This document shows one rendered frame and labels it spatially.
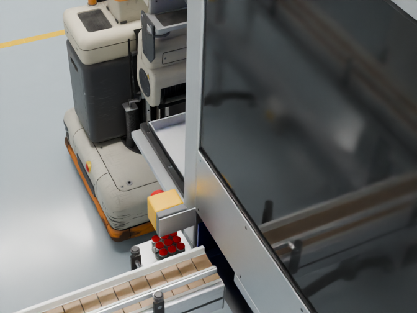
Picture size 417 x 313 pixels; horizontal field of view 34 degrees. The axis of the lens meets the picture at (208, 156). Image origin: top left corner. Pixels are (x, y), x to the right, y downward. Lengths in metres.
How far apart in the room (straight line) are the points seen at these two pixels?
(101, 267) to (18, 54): 1.58
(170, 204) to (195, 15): 0.49
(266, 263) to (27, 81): 2.59
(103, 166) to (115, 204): 0.20
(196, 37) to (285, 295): 0.50
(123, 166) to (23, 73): 1.20
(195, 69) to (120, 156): 1.49
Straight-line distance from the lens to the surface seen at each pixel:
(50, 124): 3.40
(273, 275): 1.27
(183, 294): 1.52
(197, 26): 1.26
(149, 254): 1.66
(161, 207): 1.55
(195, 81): 1.34
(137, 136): 1.95
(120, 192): 2.63
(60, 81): 3.66
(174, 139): 1.94
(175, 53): 2.33
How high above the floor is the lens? 2.18
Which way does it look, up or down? 43 degrees down
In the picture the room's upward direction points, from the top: 3 degrees clockwise
